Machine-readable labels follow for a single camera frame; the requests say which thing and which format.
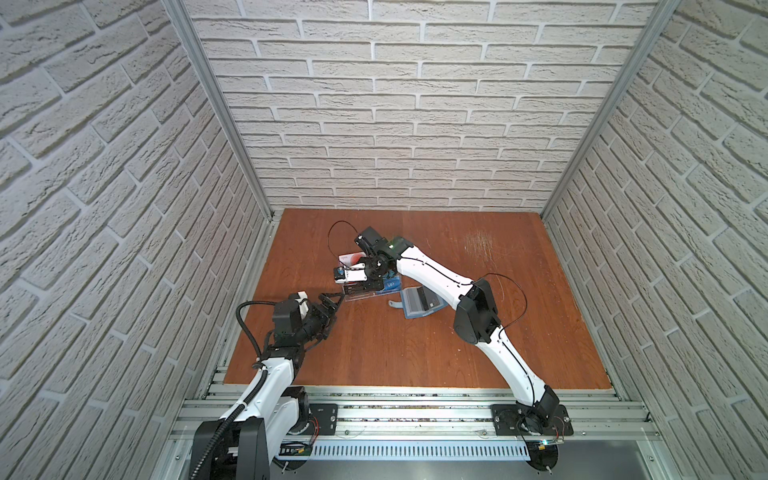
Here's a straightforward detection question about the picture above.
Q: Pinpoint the blue leather card holder wallet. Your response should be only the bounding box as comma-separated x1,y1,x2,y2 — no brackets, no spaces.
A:
388,286,448,319

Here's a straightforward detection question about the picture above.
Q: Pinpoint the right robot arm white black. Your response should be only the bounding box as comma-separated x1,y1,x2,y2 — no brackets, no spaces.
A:
342,227,560,434

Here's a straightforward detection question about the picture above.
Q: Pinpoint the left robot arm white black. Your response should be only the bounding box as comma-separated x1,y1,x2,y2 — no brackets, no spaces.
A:
188,291,345,479

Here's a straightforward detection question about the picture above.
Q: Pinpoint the teal blue cards stack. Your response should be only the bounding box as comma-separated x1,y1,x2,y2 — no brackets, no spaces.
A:
379,273,402,295

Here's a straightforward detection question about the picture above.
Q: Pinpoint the clear acrylic card organizer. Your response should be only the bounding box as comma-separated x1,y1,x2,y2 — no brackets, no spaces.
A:
339,257,394,300

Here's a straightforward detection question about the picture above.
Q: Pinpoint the red white card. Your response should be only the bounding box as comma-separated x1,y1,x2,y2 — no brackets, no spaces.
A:
338,252,366,268

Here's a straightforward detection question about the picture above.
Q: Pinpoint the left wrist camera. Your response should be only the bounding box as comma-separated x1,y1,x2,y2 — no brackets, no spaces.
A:
296,291,310,320

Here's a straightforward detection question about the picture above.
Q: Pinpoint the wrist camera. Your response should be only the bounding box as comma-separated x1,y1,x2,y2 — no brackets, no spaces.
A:
296,291,310,320
333,266,367,284

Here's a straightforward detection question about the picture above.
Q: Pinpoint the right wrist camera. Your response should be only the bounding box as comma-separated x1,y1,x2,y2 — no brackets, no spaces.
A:
333,266,367,284

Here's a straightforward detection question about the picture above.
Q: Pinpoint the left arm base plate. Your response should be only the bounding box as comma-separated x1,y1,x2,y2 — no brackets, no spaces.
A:
289,403,339,436

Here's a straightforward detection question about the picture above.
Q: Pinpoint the left black corrugated cable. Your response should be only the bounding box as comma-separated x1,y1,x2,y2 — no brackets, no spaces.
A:
188,299,277,480

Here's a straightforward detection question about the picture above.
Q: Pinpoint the right thin black cable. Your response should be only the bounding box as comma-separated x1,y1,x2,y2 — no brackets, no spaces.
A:
326,220,529,397

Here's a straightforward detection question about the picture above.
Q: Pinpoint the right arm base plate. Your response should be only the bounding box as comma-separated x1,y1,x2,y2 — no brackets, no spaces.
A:
490,403,574,438

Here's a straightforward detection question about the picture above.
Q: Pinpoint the aluminium rail frame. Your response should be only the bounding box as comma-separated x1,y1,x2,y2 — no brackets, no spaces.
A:
170,383,661,442

